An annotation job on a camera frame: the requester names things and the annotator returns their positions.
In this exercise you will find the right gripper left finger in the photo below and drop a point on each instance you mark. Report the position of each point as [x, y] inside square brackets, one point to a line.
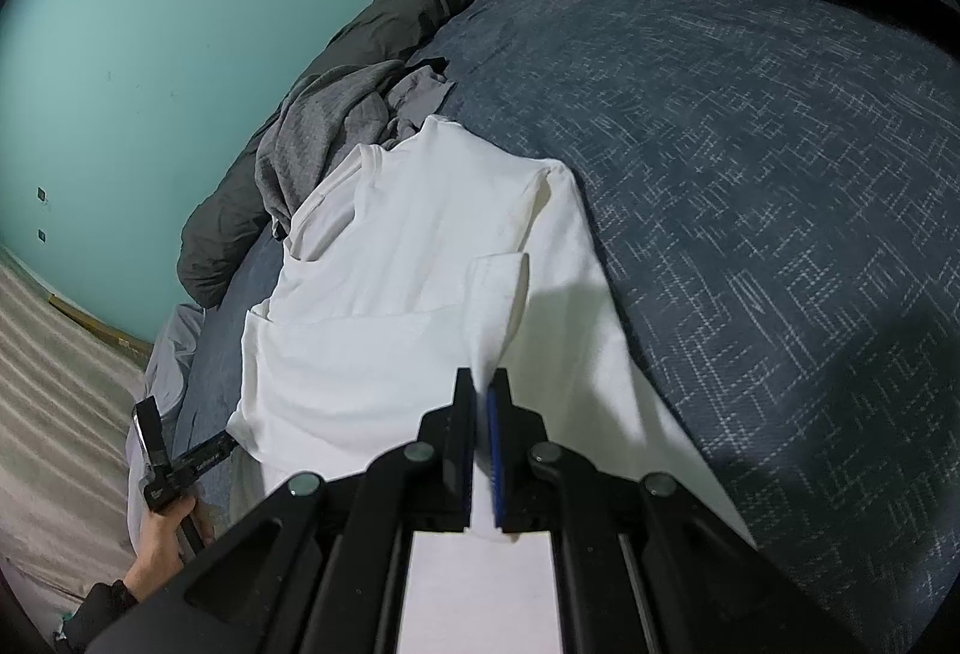
[317, 566]

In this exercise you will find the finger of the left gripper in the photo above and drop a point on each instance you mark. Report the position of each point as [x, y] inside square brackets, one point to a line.
[210, 453]

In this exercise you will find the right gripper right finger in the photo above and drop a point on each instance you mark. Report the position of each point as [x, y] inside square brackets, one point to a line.
[642, 565]

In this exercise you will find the white long-sleeve shirt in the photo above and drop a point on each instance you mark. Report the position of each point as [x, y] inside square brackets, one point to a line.
[408, 266]

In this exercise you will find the person's left forearm black sleeve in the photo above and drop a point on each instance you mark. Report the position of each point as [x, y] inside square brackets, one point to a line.
[102, 607]

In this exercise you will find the person's left hand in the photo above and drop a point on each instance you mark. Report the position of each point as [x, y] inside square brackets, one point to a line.
[158, 553]

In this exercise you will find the light grey crumpled sheet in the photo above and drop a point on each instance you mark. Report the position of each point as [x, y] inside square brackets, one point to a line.
[164, 379]

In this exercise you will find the beige striped curtain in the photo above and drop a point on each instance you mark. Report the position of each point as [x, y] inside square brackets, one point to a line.
[66, 402]

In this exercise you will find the grey knit sweater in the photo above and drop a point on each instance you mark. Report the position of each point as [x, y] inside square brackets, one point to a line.
[325, 117]

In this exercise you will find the blue patterned bed cover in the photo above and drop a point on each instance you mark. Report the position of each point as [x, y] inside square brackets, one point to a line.
[774, 189]

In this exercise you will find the dark grey rolled duvet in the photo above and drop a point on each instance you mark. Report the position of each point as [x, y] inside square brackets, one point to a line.
[360, 46]

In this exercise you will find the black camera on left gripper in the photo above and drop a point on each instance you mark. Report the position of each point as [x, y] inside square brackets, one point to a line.
[148, 426]

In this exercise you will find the wooden frame by wall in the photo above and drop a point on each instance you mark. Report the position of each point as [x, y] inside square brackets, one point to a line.
[102, 331]

